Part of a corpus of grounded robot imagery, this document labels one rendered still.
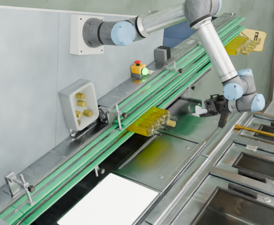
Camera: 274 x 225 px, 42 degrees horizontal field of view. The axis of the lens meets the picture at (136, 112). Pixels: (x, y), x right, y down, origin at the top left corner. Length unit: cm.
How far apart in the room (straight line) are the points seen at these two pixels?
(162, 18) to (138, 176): 82
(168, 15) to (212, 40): 31
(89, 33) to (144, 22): 28
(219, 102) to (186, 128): 62
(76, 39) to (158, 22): 42
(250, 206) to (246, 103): 50
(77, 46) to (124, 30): 26
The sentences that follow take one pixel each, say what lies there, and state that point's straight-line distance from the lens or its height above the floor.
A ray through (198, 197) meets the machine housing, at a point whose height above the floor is 147.
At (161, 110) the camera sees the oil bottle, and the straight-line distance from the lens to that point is 215.
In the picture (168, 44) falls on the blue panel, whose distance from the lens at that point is 283.
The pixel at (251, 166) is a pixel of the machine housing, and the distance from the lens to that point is 205.
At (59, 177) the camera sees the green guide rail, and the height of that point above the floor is 94.
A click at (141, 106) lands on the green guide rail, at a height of 94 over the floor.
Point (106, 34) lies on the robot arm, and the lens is 177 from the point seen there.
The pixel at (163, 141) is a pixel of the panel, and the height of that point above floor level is 109.
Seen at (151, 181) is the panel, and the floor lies 122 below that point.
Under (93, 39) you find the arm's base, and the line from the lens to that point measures 183.
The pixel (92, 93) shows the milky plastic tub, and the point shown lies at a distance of 194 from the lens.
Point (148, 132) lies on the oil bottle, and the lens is 201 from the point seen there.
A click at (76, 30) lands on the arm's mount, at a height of 79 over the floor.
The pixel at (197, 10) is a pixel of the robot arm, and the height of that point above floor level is 140.
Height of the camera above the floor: 210
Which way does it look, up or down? 33 degrees down
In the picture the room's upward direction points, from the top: 106 degrees clockwise
